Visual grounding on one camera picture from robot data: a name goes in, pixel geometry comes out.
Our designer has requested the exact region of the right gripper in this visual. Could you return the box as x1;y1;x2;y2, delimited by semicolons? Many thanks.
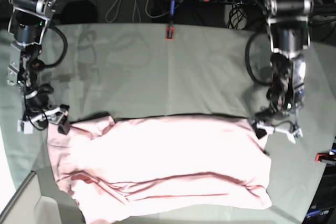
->
17;83;70;135

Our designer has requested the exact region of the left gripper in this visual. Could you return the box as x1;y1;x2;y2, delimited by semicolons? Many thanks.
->
250;87;305;144

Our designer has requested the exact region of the pink t-shirt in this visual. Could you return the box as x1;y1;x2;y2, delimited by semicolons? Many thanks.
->
47;115;272;223

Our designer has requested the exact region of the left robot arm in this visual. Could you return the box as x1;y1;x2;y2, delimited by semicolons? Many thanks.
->
245;0;314;143

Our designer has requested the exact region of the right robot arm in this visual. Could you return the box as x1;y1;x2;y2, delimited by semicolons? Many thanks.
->
7;0;70;135

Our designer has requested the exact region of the red clamp at right edge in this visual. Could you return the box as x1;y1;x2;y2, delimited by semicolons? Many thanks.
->
315;153;336;166

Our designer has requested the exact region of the red clamp at edge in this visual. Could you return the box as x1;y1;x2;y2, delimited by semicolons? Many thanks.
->
315;153;336;166
165;25;174;40

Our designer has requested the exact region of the grey-green table cloth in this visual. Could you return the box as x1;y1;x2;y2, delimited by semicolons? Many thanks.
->
1;24;335;223

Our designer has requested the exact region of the black round stand base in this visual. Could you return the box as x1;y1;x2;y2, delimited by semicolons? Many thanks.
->
59;0;98;24

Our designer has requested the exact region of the red clamp at centre edge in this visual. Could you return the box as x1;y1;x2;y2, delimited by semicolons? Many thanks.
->
165;25;174;40

